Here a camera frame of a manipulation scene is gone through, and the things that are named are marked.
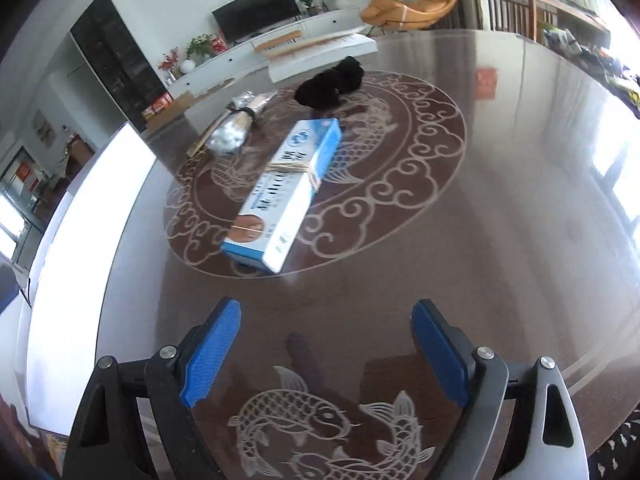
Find black flat television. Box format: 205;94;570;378
212;0;300;42

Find orange lounge chair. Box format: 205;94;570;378
359;0;458;32

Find wooden railing bench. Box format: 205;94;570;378
475;0;611;48

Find blue white long box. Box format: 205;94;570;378
221;118;342;274

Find small green potted plant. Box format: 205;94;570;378
186;34;216;63

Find white tv cabinet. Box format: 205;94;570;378
168;6;363;99

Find cotton swab bundle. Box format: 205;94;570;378
205;91;277;155

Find cardboard box on floor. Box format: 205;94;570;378
144;91;196;134

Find white vase red flowers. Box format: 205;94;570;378
157;48;196;82

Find dark display cabinet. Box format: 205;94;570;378
70;0;166;132

